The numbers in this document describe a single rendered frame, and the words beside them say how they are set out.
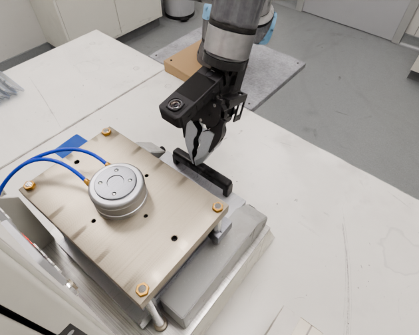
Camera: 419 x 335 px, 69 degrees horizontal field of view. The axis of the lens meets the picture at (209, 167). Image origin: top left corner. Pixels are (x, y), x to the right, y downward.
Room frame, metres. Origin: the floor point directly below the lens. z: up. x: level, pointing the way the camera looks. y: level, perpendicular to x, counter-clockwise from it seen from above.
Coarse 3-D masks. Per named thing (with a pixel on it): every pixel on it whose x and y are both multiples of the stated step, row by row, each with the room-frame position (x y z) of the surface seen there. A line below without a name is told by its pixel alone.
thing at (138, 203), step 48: (96, 144) 0.36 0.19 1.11; (0, 192) 0.27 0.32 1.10; (48, 192) 0.26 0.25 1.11; (96, 192) 0.24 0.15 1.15; (144, 192) 0.25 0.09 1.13; (192, 192) 0.26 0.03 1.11; (96, 240) 0.19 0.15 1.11; (144, 240) 0.19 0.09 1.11; (192, 240) 0.19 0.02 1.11; (144, 288) 0.12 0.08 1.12
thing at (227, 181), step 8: (176, 152) 0.44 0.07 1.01; (184, 152) 0.43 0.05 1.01; (176, 160) 0.43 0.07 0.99; (184, 160) 0.42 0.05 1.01; (192, 168) 0.40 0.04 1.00; (200, 168) 0.39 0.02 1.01; (208, 168) 0.39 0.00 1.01; (208, 176) 0.38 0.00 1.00; (216, 176) 0.37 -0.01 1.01; (224, 176) 0.37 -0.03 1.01; (216, 184) 0.36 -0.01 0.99; (224, 184) 0.35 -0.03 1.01; (232, 184) 0.36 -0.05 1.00; (224, 192) 0.35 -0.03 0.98
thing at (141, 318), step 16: (192, 176) 0.40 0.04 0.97; (64, 240) 0.25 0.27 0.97; (208, 240) 0.25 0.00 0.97; (80, 256) 0.22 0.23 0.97; (192, 256) 0.22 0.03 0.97; (96, 272) 0.19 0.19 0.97; (112, 288) 0.17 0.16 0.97; (128, 304) 0.14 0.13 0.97; (160, 304) 0.14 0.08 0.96; (144, 320) 0.12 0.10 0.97
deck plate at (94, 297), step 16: (256, 240) 0.27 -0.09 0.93; (48, 256) 0.24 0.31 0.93; (64, 256) 0.24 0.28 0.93; (64, 272) 0.21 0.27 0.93; (80, 272) 0.21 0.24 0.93; (80, 288) 0.18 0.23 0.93; (96, 288) 0.18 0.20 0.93; (224, 288) 0.18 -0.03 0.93; (96, 304) 0.15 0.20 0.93; (112, 304) 0.15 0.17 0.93; (208, 304) 0.15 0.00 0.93; (112, 320) 0.13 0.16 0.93; (128, 320) 0.13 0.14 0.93; (192, 320) 0.13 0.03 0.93
